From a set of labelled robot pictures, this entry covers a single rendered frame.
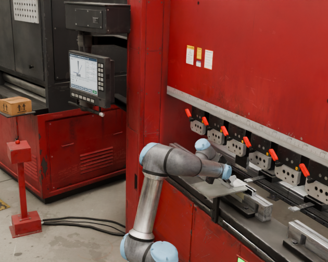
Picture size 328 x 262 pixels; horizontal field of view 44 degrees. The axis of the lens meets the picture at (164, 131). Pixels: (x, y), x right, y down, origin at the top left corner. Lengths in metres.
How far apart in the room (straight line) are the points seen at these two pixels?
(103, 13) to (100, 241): 1.89
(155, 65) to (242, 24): 0.86
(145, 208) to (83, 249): 1.83
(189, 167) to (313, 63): 0.70
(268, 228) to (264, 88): 0.73
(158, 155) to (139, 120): 1.22
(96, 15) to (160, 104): 0.76
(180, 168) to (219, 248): 0.90
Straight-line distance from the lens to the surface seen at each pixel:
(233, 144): 2.35
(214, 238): 2.50
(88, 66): 3.00
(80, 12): 3.06
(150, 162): 1.74
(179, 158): 1.68
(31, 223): 3.79
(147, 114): 2.93
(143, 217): 1.79
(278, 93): 2.04
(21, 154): 3.49
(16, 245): 3.71
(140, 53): 2.82
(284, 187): 2.51
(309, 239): 2.09
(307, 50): 1.90
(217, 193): 2.26
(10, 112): 3.72
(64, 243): 3.65
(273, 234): 2.21
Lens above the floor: 2.01
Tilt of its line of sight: 18 degrees down
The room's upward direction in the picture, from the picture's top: 2 degrees clockwise
